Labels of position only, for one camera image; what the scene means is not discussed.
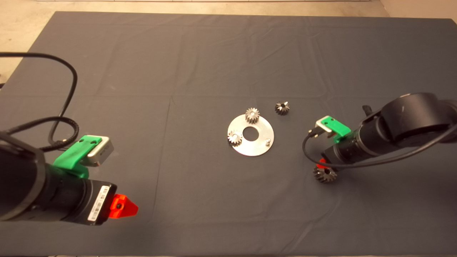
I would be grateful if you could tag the small steel spur gear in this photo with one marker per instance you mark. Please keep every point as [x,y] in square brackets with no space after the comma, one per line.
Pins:
[235,137]
[252,115]

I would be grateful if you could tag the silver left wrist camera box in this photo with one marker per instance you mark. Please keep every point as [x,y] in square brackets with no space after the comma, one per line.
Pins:
[103,154]

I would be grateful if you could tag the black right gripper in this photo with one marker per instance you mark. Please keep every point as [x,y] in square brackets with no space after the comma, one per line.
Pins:
[337,155]

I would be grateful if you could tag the green left camera mount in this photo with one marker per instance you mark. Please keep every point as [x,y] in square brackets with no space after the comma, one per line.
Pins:
[70,157]

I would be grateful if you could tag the green right camera mount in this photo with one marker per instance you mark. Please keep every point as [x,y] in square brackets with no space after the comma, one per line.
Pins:
[335,125]

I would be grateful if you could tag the large steel bevel gear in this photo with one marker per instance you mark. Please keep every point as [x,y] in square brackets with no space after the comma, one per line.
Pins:
[326,175]

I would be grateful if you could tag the round metal plate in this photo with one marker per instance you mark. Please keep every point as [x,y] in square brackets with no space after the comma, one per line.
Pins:
[257,148]

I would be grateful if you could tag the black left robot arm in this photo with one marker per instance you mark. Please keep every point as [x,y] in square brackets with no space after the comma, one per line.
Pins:
[21,178]

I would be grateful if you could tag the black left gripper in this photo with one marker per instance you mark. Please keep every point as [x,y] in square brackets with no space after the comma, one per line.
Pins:
[97,200]

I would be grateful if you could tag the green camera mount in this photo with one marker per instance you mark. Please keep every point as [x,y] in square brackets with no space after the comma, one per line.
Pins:
[335,125]
[70,157]

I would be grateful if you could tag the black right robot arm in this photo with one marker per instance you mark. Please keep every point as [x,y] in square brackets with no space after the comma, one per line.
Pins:
[410,117]

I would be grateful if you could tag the dark grey table cloth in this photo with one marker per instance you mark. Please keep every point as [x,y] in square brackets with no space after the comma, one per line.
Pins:
[178,71]

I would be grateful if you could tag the small steel bevel gear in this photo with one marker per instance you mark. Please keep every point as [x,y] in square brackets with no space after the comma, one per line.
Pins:
[282,108]

